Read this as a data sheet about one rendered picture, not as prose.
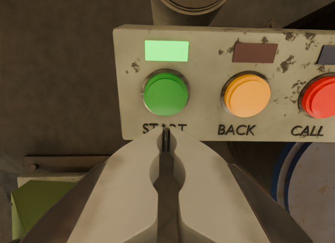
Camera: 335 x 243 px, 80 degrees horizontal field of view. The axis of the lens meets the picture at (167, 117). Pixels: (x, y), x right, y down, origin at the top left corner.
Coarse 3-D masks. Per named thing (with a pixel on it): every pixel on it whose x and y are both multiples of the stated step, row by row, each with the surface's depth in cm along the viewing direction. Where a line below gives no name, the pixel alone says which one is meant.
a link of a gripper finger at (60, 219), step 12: (96, 168) 9; (84, 180) 8; (96, 180) 8; (72, 192) 8; (84, 192) 8; (60, 204) 7; (72, 204) 7; (84, 204) 7; (48, 216) 7; (60, 216) 7; (72, 216) 7; (36, 228) 6; (48, 228) 6; (60, 228) 6; (72, 228) 6; (24, 240) 6; (36, 240) 6; (48, 240) 6; (60, 240) 6
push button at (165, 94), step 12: (156, 84) 17; (168, 84) 17; (180, 84) 18; (144, 96) 18; (156, 96) 18; (168, 96) 18; (180, 96) 18; (156, 108) 18; (168, 108) 18; (180, 108) 19
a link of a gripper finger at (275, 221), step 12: (240, 180) 8; (252, 180) 9; (252, 192) 8; (264, 192) 8; (252, 204) 7; (264, 204) 7; (276, 204) 7; (264, 216) 7; (276, 216) 7; (288, 216) 7; (264, 228) 7; (276, 228) 7; (288, 228) 7; (300, 228) 7; (276, 240) 6; (288, 240) 6; (300, 240) 6
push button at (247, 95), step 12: (240, 84) 17; (252, 84) 17; (264, 84) 18; (228, 96) 18; (240, 96) 18; (252, 96) 18; (264, 96) 18; (228, 108) 19; (240, 108) 18; (252, 108) 18
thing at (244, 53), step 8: (240, 48) 17; (248, 48) 17; (256, 48) 17; (264, 48) 17; (272, 48) 17; (240, 56) 17; (248, 56) 17; (256, 56) 17; (264, 56) 17; (272, 56) 17
